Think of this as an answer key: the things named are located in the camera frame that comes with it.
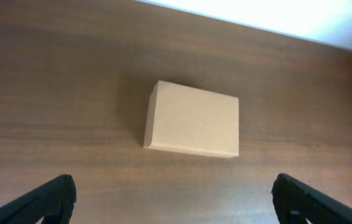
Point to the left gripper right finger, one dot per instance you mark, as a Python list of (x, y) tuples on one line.
[(297, 202)]

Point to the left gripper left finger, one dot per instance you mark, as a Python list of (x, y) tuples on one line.
[(52, 202)]

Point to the brown cardboard box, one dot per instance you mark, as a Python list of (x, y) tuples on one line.
[(189, 120)]

